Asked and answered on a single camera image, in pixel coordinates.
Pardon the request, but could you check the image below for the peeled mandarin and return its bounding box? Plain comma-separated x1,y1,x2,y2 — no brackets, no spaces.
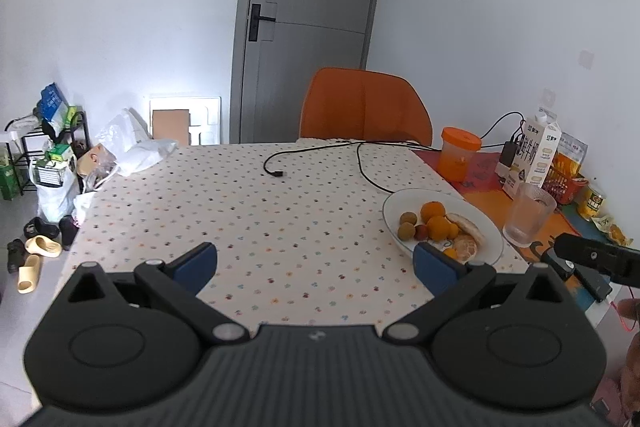
452,234,478,263

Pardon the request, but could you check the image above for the small orange kumquat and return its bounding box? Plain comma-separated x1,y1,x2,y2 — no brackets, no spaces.
448,223,459,241

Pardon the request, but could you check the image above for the orange mandarin medium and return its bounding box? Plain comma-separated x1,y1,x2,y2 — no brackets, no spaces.
426,217,450,242

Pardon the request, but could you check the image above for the red small fruit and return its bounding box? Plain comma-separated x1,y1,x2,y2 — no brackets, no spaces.
414,225,428,242

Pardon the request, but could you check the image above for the large orange mandarin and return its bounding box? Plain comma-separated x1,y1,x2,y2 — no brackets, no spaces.
420,200,446,223

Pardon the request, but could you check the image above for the brown longan fruit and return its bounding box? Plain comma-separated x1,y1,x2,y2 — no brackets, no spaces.
399,211,418,225

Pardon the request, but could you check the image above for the person's right hand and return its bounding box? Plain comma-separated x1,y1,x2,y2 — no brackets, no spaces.
591,297,639,426

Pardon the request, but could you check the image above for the yellow can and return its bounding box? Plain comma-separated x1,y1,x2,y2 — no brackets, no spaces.
577,183,605,221

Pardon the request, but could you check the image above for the white round plate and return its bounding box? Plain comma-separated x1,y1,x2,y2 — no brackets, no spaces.
382,188,504,265

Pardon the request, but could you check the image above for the red snack basket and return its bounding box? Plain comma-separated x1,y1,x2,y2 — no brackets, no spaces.
542,154,589,205

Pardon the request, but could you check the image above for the clear ribbed glass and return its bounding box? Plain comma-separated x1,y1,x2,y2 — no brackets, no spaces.
502,183,556,248

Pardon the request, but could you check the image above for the red orange placemat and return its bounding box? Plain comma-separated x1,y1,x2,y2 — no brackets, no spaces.
433,153,600,272

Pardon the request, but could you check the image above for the dotted white tablecloth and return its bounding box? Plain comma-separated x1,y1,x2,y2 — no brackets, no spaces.
54,138,532,338

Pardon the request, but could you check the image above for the yellow snack packet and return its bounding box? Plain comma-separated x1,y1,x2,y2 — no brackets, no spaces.
553,132,588,178

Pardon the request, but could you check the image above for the orange lidded plastic cup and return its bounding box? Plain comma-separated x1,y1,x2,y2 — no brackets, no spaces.
436,127,482,182

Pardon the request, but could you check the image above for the black power adapter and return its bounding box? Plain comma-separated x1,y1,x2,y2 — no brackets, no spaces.
499,140,518,168

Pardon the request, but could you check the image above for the white milk carton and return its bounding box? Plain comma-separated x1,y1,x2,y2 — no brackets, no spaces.
503,108,562,198

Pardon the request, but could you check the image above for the cardboard box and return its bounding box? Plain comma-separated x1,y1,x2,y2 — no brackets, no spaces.
152,109,190,146

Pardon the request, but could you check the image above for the white plastic bag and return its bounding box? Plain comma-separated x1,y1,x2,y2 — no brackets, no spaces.
96,109,178,176

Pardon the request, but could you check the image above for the beige slipper far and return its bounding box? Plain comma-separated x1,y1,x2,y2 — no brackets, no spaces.
25,235,63,258

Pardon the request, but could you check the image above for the beige slipper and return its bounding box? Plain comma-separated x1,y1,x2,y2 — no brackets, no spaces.
25,235,63,258
17,254,42,295

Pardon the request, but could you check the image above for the white board panel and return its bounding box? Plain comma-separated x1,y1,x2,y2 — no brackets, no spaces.
150,96,221,145

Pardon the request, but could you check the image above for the white shopping bag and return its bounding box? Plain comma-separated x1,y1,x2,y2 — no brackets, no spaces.
28,155,80,223

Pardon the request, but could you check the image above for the black shoe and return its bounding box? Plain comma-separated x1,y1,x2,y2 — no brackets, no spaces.
23,217,60,239

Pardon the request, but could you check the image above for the beige slipper near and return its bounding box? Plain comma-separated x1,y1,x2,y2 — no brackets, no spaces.
17,254,42,295

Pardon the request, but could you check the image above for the orange chair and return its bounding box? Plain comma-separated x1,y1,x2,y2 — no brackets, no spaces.
299,67,433,146

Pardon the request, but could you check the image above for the black metal shelf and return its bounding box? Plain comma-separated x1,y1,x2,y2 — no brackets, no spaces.
1,108,91,195

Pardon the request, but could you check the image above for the blue package bag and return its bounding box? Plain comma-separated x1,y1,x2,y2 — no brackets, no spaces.
40,83,68,127

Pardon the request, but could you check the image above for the grey door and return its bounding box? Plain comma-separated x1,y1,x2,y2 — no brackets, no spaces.
229,0,376,143

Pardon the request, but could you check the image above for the black usb cable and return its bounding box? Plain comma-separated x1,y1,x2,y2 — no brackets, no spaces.
262,138,444,195

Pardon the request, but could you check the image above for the black door handle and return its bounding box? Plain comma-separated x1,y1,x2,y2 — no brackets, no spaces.
247,3,277,42

